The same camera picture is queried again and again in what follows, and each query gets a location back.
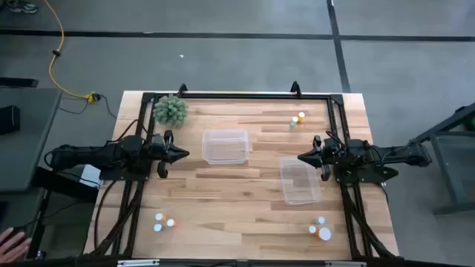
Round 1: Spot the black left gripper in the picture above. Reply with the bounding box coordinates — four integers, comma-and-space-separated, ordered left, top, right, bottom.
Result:
149, 129, 191, 179

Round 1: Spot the green artificial potted plant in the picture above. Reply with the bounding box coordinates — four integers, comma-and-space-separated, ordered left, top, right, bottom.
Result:
152, 93, 189, 128

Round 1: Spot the grey metal table frame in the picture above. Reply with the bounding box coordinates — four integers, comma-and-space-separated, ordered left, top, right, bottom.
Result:
409, 102, 475, 216

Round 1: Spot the large orange pill bottle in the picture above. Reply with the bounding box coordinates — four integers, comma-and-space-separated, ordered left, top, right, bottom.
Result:
315, 226, 333, 242

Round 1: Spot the person's shoe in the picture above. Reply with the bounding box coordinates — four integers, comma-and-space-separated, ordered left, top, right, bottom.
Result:
5, 0, 39, 15

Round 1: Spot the clear plastic bin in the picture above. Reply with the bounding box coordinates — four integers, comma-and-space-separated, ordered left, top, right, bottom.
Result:
201, 128, 250, 165
279, 155, 322, 206

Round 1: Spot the person's hand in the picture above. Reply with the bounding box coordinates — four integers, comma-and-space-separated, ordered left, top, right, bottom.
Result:
0, 227, 33, 264

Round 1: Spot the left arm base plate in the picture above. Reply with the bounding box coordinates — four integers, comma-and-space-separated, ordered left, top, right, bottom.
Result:
99, 168, 150, 182

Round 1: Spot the black box on desk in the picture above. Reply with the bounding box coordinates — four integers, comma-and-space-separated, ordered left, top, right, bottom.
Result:
0, 105, 22, 136

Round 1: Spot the black flat bar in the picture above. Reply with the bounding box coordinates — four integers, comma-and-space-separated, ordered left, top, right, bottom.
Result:
0, 76, 39, 88

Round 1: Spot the white power box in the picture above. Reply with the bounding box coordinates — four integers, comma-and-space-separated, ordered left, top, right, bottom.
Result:
79, 164, 103, 188

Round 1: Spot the black rig crossbar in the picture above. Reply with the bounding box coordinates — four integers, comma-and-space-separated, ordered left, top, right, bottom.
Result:
10, 256, 465, 267

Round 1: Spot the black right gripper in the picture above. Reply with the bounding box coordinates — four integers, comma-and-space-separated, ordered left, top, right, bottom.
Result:
297, 135, 337, 182

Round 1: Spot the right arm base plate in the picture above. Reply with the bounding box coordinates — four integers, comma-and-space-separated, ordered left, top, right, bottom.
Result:
335, 165, 400, 188

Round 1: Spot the thin black floor cable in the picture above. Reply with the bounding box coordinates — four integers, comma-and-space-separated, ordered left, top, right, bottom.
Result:
59, 93, 118, 119

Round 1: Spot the black desk panel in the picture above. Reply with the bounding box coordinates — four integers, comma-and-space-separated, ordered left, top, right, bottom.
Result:
31, 165, 100, 203

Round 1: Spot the yellow extension cable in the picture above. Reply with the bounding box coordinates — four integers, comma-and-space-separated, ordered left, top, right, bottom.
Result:
43, 0, 98, 104

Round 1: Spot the grey desk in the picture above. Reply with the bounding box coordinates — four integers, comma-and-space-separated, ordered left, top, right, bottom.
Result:
0, 87, 63, 192

